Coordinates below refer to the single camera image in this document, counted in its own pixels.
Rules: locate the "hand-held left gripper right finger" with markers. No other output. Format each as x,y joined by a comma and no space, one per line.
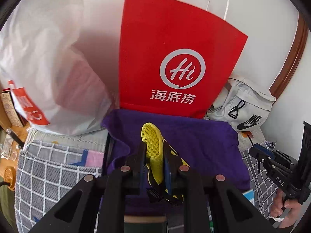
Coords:
173,174

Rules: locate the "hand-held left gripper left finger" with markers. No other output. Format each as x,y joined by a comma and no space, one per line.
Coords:
136,174

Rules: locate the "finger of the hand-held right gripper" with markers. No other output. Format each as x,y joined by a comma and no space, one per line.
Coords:
258,159
264,151

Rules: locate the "yellow mesh shoe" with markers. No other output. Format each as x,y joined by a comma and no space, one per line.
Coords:
153,140

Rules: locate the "person's right hand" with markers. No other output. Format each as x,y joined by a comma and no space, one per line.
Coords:
295,213

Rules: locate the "light blue box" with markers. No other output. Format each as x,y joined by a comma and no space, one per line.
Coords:
248,197

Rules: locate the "purple cloth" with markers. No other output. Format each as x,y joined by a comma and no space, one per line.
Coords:
201,145

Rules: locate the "grey waist bag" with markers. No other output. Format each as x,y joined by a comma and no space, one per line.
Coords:
252,104

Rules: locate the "dark green box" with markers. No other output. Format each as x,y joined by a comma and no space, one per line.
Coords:
145,224

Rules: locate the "grey checked blanket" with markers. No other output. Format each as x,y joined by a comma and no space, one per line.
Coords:
48,174

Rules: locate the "olive green bed sheet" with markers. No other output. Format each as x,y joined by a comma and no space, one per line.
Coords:
6,203

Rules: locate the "red paper bag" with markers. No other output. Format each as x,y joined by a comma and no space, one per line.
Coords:
170,41

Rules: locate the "white plastic shopping bag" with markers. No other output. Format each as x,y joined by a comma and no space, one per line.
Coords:
43,53

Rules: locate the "brown wooden frame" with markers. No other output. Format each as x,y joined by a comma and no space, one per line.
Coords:
294,58

